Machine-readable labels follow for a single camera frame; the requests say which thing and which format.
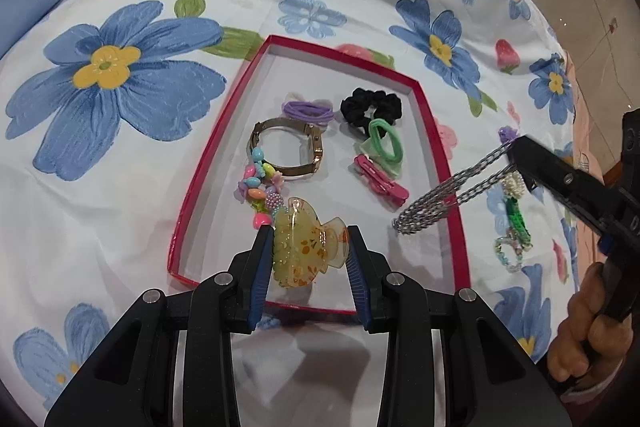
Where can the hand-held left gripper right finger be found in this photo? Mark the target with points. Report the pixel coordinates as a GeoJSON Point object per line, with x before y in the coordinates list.
{"type": "Point", "coordinates": [359, 279]}

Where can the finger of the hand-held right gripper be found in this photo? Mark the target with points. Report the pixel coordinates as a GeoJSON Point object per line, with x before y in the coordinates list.
{"type": "Point", "coordinates": [550, 172]}

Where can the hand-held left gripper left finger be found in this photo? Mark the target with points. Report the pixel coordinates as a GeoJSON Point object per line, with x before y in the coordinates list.
{"type": "Point", "coordinates": [260, 282]}

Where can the yellow translucent hair claw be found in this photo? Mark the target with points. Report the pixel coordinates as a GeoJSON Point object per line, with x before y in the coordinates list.
{"type": "Point", "coordinates": [300, 252]}

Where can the red shallow box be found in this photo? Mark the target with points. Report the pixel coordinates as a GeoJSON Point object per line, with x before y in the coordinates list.
{"type": "Point", "coordinates": [225, 217]}

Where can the pink hair clip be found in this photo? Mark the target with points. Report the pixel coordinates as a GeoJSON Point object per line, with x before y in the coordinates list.
{"type": "Point", "coordinates": [382, 184]}

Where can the gold mesh band wristwatch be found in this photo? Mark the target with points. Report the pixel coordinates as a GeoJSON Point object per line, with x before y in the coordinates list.
{"type": "Point", "coordinates": [280, 123]}

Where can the black scrunchie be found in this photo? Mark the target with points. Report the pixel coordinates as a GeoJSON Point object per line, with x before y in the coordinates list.
{"type": "Point", "coordinates": [355, 107]}

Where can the person's right hand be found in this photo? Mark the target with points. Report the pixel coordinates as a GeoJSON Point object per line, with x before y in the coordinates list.
{"type": "Point", "coordinates": [580, 337]}

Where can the pink printed blanket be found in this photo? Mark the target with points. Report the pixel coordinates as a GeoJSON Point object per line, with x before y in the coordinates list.
{"type": "Point", "coordinates": [585, 142]}

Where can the blue floral bed sheet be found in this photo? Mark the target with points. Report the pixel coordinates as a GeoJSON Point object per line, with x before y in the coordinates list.
{"type": "Point", "coordinates": [125, 182]}

